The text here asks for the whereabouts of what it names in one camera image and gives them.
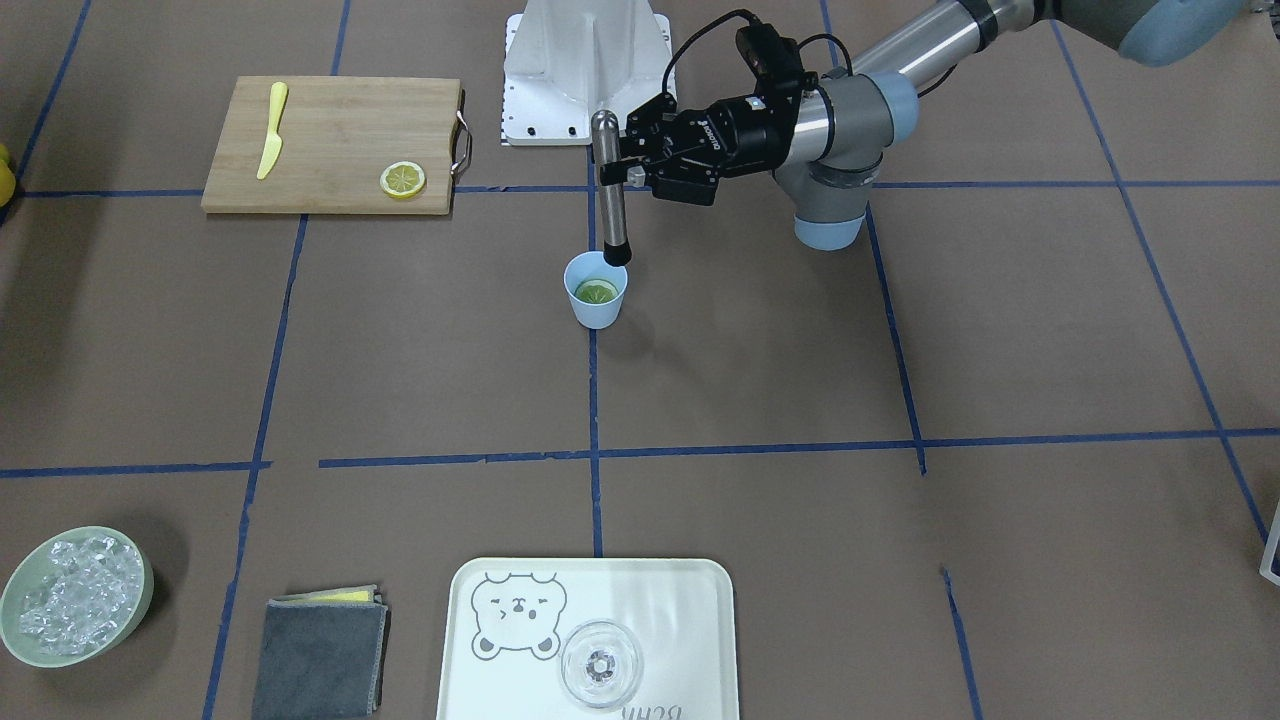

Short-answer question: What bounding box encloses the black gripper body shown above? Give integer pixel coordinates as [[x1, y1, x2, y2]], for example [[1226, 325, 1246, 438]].
[[655, 94, 801, 206]]

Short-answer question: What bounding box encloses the yellow lemon slice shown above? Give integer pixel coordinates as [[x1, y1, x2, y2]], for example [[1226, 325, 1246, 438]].
[[572, 278, 620, 305], [378, 161, 428, 200]]

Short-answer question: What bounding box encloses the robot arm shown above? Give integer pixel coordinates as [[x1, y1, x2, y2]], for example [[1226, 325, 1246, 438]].
[[591, 1, 1242, 266]]

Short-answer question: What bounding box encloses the blue paper cup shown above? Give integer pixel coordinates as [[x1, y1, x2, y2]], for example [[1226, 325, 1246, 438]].
[[562, 251, 628, 331]]

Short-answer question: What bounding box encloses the white cup drying rack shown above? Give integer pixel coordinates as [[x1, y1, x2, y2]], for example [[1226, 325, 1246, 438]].
[[1258, 505, 1280, 587]]

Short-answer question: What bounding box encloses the wooden cutting board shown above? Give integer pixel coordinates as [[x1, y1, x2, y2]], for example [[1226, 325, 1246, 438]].
[[201, 76, 468, 217]]

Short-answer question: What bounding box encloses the yellow plastic knife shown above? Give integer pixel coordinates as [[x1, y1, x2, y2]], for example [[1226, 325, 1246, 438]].
[[255, 81, 289, 181]]

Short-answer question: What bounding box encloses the cream bear tray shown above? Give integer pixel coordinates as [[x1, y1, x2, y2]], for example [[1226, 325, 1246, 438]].
[[436, 557, 741, 719]]

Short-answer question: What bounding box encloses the clear wine glass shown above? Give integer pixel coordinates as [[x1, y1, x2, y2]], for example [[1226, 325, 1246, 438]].
[[559, 619, 644, 711]]

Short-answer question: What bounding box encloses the grey yellow folded cloth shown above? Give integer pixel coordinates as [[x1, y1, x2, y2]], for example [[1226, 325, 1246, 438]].
[[251, 585, 390, 719]]

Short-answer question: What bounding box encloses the green bowl of ice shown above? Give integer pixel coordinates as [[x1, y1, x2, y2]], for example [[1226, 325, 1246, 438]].
[[3, 527, 155, 669]]

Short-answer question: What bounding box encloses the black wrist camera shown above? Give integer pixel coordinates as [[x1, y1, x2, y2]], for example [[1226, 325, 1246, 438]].
[[735, 22, 814, 95]]

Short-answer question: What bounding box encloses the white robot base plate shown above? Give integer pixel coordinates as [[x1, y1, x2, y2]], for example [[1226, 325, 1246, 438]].
[[500, 1, 675, 147]]

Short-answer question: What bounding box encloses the black camera cable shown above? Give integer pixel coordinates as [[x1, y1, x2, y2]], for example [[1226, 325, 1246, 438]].
[[662, 10, 961, 101]]

